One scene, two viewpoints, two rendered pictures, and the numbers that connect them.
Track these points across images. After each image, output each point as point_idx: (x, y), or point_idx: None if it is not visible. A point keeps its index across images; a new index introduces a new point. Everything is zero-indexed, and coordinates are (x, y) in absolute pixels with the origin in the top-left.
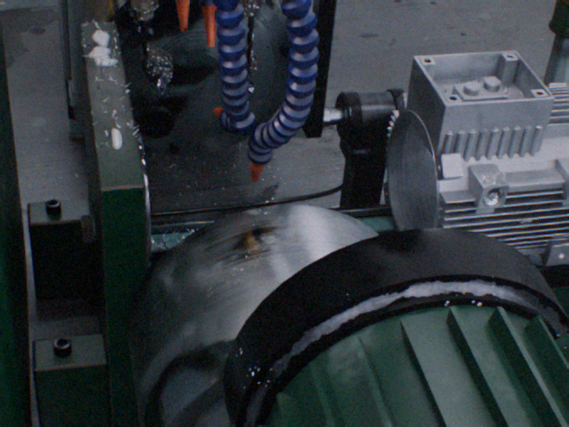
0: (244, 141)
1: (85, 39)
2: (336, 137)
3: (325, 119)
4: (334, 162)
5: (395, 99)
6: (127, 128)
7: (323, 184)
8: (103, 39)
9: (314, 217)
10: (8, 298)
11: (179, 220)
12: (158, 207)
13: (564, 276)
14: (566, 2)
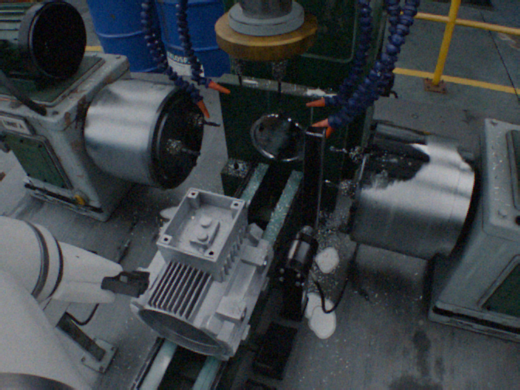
0: (418, 302)
1: (334, 92)
2: (405, 360)
3: (302, 229)
4: (379, 344)
5: (287, 258)
6: (254, 85)
7: (359, 326)
8: (330, 96)
9: (155, 101)
10: None
11: (300, 187)
12: None
13: None
14: None
